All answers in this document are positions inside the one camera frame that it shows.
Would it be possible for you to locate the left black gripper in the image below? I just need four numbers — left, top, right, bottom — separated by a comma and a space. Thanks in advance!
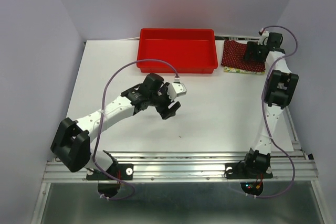
149, 82, 180, 119

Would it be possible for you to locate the red polka dot skirt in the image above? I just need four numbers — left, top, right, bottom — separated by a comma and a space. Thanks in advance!
221, 40, 266, 72

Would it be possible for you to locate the lemon print skirt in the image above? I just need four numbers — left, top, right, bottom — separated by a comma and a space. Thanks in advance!
224, 67, 265, 74

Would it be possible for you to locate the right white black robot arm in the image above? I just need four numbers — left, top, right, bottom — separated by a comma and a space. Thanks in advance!
241, 29, 299, 178

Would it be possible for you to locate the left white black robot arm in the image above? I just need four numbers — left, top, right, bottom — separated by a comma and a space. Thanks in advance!
50, 73, 187, 180

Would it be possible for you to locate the red plastic bin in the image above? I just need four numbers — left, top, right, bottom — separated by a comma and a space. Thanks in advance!
136, 28, 218, 74

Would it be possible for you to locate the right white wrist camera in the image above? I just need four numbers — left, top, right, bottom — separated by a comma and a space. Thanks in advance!
257, 28, 269, 46

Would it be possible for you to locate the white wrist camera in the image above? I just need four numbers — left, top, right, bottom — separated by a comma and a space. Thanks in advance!
257, 28, 269, 46
167, 82, 187, 101

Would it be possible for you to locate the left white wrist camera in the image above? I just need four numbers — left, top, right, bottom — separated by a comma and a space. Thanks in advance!
167, 82, 187, 101

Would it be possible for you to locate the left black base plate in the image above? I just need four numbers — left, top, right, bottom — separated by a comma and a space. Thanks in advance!
86, 163, 134, 181

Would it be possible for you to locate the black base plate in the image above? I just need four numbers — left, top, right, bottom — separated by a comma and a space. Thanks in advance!
224, 162, 273, 179
86, 163, 134, 181

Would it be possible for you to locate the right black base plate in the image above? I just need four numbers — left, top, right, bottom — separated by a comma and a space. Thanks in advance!
224, 162, 273, 179

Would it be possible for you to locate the aluminium mounting rail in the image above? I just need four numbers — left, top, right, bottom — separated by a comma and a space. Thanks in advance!
32, 146, 332, 223

